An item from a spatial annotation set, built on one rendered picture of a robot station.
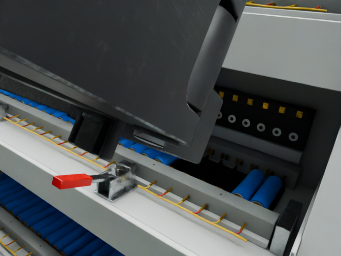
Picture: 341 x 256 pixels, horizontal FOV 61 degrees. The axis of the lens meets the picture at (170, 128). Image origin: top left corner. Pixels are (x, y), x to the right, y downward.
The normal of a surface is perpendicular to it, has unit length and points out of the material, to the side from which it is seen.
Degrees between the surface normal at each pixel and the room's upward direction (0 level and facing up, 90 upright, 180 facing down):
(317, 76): 109
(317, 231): 90
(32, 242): 19
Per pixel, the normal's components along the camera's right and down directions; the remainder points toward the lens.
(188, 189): -0.56, 0.25
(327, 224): -0.50, -0.06
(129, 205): 0.10, -0.92
